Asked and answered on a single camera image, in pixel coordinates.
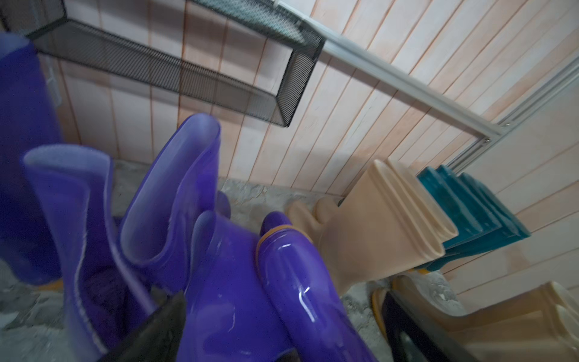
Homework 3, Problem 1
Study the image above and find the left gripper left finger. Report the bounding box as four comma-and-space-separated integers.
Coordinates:
99, 292, 186, 361

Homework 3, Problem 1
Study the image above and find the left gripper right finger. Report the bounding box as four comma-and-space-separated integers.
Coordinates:
381, 291, 476, 361

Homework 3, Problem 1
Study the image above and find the beige boot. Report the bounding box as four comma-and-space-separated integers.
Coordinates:
370, 275, 578, 361
329, 159, 458, 244
286, 159, 446, 297
541, 281, 578, 339

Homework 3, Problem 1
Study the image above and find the large teal boot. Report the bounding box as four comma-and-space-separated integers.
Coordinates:
418, 167, 479, 272

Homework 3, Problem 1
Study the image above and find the purple boot lying centre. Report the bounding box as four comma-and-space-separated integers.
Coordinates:
255, 211, 375, 361

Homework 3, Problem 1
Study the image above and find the teal boot standing back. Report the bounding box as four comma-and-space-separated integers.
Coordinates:
474, 179, 532, 240

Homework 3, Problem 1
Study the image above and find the purple boot far left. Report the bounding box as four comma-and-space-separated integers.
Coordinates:
0, 31, 64, 287

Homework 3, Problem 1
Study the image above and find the black mesh basket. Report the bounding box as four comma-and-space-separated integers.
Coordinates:
1, 1, 326, 127

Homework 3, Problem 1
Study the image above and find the aluminium frame rail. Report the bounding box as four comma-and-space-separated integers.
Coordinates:
272, 1, 503, 139

